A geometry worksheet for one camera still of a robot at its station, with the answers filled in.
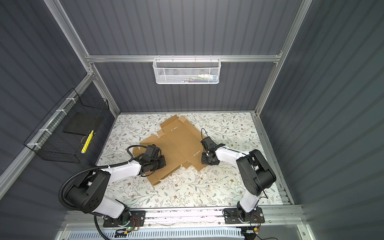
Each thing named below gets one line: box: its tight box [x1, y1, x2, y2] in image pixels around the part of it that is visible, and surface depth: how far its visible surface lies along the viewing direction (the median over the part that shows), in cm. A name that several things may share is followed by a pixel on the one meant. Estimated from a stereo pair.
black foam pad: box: [62, 112, 102, 136], surface depth 77 cm
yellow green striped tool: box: [81, 130, 94, 154], surface depth 72 cm
